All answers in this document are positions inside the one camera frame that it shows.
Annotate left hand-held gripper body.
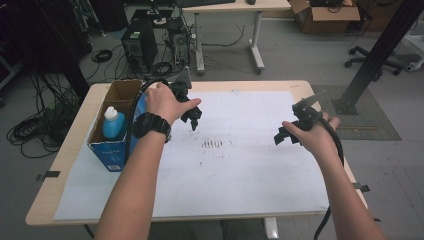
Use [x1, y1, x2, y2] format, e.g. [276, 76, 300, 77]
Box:
[167, 65, 202, 112]

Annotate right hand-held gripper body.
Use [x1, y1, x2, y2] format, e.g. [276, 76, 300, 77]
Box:
[291, 90, 330, 133]

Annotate blue plastic bottle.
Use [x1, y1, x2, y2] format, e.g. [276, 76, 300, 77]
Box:
[101, 105, 127, 140]

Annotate blue cardboard box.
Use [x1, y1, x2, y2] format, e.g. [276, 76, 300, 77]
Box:
[86, 79, 148, 173]

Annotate person's right hand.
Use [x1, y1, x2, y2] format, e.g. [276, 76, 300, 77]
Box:
[281, 111, 341, 158]

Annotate person's left hand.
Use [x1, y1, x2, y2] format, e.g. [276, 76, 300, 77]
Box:
[144, 82, 203, 126]

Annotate black wristwatch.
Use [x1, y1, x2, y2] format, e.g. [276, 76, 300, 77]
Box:
[131, 111, 173, 144]

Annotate open-sided computer tower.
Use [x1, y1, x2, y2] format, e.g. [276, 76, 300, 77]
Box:
[166, 18, 192, 68]

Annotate white table mat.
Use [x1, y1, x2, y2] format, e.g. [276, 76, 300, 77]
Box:
[53, 90, 330, 222]

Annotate grey floor mat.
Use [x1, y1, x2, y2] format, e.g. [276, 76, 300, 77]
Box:
[311, 84, 402, 142]

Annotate black computer tower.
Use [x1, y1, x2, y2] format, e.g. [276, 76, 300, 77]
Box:
[120, 17, 159, 75]

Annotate black office chair base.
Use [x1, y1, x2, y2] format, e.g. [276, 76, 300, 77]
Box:
[344, 45, 404, 76]

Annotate black tape strip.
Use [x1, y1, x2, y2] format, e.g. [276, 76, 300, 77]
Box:
[35, 170, 62, 182]
[352, 182, 371, 193]

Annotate white-legged desk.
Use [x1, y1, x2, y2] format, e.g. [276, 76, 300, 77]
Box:
[181, 0, 292, 76]

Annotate black keyboard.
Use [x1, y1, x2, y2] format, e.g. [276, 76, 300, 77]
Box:
[176, 0, 236, 9]

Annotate black metal stand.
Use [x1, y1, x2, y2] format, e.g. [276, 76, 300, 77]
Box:
[331, 0, 424, 116]

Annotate white table leg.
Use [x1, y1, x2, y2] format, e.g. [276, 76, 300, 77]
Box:
[263, 217, 280, 240]

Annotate brown cardboard box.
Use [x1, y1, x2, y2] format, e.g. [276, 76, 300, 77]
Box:
[288, 0, 362, 34]

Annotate person's grey pants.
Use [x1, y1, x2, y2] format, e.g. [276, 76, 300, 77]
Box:
[146, 218, 269, 240]

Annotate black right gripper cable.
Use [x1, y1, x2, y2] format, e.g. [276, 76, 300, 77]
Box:
[312, 111, 346, 240]

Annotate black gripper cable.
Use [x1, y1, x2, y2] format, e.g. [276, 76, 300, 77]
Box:
[124, 77, 170, 168]
[312, 111, 346, 240]

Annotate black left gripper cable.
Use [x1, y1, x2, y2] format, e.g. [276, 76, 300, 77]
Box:
[124, 77, 170, 168]

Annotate coiled black cable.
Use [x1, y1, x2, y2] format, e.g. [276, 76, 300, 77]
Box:
[90, 48, 114, 64]

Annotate black floor cable bundle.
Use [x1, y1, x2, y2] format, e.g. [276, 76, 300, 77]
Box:
[6, 71, 83, 159]

